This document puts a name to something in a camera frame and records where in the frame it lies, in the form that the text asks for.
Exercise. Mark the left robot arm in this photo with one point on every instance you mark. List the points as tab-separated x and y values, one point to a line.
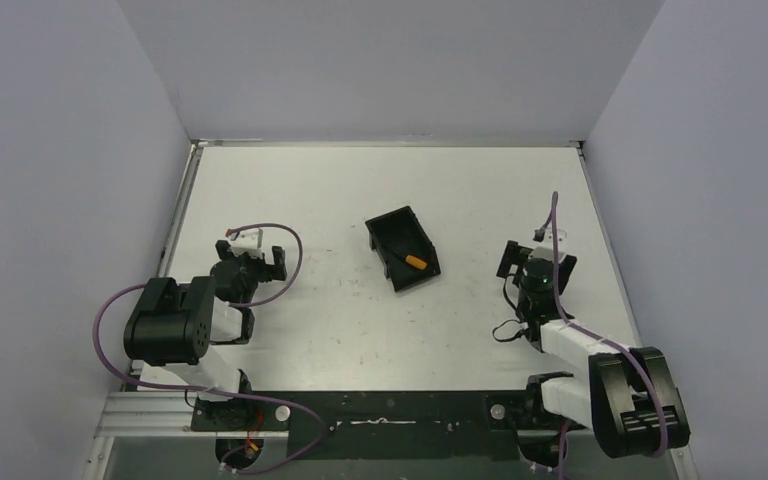
178	327

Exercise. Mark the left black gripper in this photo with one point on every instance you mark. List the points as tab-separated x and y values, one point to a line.
249	259

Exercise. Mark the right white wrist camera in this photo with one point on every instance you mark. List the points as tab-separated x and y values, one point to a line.
544	245

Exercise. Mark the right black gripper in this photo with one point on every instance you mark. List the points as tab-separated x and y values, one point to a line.
517	255

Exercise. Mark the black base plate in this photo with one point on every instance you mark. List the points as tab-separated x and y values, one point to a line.
500	425

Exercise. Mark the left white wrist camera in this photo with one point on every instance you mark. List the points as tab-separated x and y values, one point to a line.
245	242

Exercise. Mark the aluminium frame rail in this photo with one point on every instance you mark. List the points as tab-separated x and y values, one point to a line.
143	414

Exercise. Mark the black plastic bin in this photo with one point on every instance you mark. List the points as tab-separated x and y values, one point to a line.
400	230

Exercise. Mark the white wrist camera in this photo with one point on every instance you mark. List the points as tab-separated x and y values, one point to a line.
544	245
245	242

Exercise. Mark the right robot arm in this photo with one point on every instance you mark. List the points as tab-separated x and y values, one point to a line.
625	395

